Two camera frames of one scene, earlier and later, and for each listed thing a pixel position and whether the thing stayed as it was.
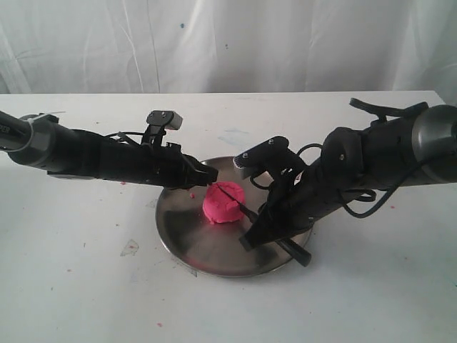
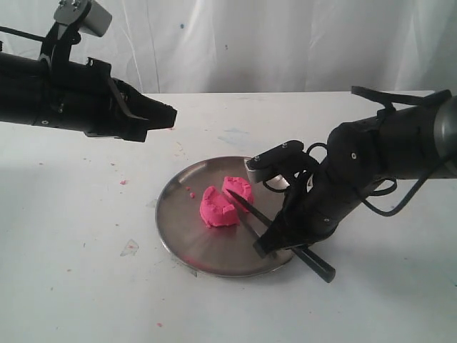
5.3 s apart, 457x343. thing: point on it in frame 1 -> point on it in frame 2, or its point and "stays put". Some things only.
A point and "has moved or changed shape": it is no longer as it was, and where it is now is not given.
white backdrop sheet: [180, 46] stays put
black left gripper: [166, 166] -> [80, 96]
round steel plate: [213, 248] stays put
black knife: [298, 254] has moved or changed shape
